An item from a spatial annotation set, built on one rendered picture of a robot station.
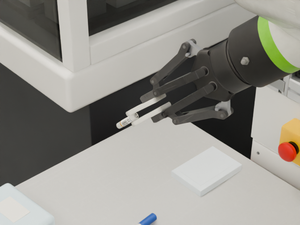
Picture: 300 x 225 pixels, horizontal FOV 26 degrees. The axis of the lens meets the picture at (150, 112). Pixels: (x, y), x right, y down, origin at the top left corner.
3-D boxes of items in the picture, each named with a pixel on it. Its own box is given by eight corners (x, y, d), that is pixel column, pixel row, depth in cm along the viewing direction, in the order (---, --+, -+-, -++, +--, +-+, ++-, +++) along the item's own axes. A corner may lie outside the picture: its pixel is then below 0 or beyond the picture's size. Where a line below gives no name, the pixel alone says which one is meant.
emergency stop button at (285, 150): (290, 167, 126) (293, 151, 124) (274, 157, 129) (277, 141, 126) (300, 160, 128) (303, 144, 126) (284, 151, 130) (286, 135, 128)
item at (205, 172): (200, 197, 133) (200, 191, 132) (171, 176, 138) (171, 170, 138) (241, 170, 140) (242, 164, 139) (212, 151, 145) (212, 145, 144)
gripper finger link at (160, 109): (169, 101, 104) (172, 105, 104) (140, 116, 108) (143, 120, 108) (159, 107, 101) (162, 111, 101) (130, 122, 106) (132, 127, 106)
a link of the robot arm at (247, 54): (245, 21, 84) (279, 83, 84) (281, 2, 92) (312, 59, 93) (210, 40, 87) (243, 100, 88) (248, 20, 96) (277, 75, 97)
